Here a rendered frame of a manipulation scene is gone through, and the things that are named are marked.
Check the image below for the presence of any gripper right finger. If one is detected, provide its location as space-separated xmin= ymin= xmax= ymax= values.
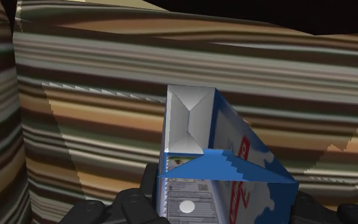
xmin=289 ymin=191 xmax=358 ymax=224

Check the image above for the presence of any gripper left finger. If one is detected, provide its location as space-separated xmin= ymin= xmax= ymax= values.
xmin=58 ymin=163 xmax=171 ymax=224

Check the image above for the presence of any blue and white milk carton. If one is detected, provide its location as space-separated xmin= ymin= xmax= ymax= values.
xmin=155 ymin=84 xmax=299 ymax=224

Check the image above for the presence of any striped brown sofa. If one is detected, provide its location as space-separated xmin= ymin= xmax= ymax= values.
xmin=0 ymin=0 xmax=358 ymax=224

